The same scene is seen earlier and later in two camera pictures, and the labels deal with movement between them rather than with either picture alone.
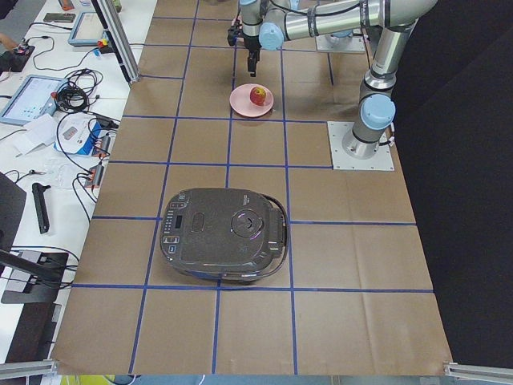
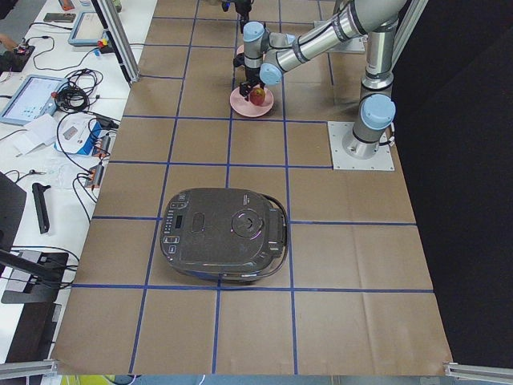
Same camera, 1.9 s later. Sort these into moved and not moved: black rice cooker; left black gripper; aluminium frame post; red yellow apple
Moved: left black gripper
Not moved: red yellow apple; aluminium frame post; black rice cooker
